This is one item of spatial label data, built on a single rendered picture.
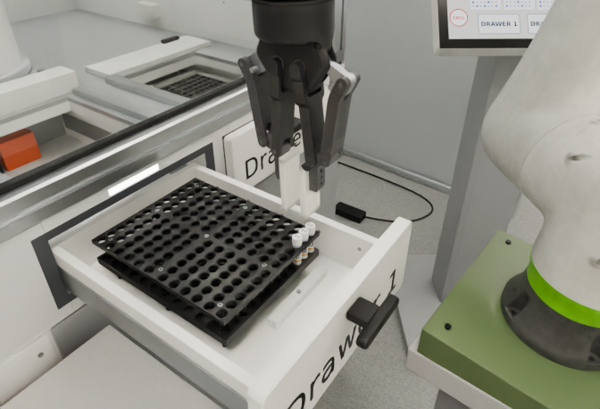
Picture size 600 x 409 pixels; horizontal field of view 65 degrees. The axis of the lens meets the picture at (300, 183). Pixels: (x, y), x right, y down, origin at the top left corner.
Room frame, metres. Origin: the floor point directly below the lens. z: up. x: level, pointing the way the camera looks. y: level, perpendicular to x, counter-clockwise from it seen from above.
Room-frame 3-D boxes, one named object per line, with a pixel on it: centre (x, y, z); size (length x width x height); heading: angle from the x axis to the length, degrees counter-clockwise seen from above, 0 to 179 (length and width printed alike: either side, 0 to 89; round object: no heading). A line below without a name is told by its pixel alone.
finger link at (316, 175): (0.42, -0.03, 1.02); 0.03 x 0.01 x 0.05; 54
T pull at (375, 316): (0.33, -0.07, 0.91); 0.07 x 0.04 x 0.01; 145
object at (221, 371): (0.46, 0.12, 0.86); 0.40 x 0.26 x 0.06; 55
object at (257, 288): (0.40, 0.03, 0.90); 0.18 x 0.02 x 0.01; 145
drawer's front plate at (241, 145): (0.78, 0.03, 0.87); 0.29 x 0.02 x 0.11; 145
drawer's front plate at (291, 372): (0.34, -0.05, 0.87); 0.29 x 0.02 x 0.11; 145
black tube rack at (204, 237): (0.46, 0.12, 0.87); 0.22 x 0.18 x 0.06; 55
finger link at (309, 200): (0.43, -0.01, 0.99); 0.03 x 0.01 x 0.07; 144
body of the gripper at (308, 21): (0.44, 0.00, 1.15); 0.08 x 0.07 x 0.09; 54
